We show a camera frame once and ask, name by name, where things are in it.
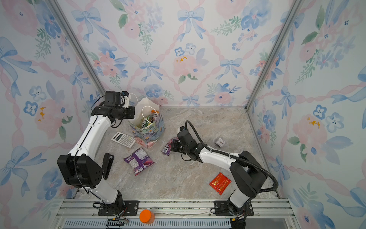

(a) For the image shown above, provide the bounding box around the floral paper gift bag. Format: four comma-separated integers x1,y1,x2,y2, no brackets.
128,93,165,148

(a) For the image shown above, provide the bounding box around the orange Fox's candy bag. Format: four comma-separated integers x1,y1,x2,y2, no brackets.
151,109,159,119

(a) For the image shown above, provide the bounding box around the magenta Fox's candy bag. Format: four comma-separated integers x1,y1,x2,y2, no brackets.
162,137,178,156

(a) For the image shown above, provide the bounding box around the red sauce packet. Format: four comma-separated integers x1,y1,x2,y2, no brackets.
209,172,231,196

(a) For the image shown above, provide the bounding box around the purple snack packet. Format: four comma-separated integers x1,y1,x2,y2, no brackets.
124,148,155,176

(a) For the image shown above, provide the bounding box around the green Fox's candy bag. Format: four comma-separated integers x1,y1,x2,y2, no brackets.
139,115,153,129

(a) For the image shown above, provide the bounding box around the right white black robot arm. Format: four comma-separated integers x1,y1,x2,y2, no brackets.
171,140,268,216

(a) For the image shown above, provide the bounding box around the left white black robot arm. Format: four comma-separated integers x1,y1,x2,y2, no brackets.
57,106,135,215

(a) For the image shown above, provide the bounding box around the white calculator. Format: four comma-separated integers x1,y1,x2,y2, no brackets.
112,132,136,148

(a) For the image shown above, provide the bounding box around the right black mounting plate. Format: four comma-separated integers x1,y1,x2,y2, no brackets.
211,200,254,217

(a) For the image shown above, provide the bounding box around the black mounting plate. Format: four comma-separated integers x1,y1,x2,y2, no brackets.
211,200,254,217
98,200,139,217

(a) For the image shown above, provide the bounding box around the orange round cap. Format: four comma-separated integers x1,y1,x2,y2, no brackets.
139,210,155,224

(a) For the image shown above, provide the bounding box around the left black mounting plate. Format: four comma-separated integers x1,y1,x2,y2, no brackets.
98,200,139,217

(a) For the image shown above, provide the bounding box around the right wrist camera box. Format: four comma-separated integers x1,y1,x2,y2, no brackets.
177,129,197,146

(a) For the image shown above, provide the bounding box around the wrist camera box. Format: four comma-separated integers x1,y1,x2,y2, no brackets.
104,91,130,108
177,129,197,146

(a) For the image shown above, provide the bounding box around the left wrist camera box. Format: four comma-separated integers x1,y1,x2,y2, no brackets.
104,91,130,108

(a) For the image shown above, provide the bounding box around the black corrugated cable conduit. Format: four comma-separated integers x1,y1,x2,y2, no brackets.
184,120,279,193

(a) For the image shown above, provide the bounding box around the aluminium frame rail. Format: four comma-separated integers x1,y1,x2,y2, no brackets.
51,198,300,229

